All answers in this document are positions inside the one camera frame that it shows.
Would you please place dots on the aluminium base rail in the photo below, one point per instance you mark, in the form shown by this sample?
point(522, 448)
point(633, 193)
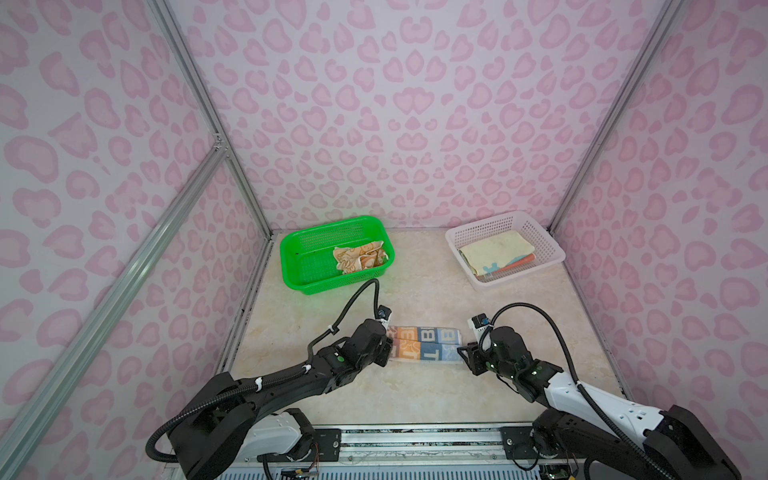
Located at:
point(280, 449)

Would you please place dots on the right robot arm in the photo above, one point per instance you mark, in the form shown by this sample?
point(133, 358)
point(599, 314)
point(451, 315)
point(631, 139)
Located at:
point(624, 420)

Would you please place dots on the green plastic basket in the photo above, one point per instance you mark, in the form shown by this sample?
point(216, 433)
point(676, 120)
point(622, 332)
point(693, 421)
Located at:
point(307, 256)

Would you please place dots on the orange blue lettered towel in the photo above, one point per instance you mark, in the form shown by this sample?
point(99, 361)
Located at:
point(425, 344)

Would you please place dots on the pale yellow teal towel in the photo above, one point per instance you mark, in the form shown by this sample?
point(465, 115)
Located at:
point(490, 255)

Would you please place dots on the aluminium frame post right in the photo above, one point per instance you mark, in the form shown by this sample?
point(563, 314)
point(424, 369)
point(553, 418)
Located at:
point(670, 13)

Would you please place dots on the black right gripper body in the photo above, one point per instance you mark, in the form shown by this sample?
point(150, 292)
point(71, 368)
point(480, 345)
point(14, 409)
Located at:
point(478, 364)

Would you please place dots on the aluminium frame post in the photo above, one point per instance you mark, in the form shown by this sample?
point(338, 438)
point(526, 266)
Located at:
point(670, 13)
point(181, 51)

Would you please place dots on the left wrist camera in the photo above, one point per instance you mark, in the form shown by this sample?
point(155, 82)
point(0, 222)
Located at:
point(383, 314)

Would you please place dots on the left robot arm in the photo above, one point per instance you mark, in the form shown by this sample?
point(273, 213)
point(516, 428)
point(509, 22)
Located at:
point(209, 432)

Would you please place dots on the peach patterned towel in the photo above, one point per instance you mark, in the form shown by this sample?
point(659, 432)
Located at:
point(351, 260)

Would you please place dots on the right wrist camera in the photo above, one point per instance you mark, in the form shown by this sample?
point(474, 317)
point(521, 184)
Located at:
point(479, 322)

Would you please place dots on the white plastic basket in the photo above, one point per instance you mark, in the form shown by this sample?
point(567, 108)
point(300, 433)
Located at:
point(547, 251)

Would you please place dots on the red brown bear towel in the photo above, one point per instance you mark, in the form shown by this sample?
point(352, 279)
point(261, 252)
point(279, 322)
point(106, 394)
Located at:
point(522, 262)

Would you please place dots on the aluminium frame post left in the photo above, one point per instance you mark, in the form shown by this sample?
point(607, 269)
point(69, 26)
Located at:
point(181, 51)

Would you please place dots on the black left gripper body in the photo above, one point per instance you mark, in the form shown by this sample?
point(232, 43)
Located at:
point(381, 359)

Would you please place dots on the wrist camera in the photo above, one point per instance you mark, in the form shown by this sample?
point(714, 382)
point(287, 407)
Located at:
point(383, 314)
point(479, 322)

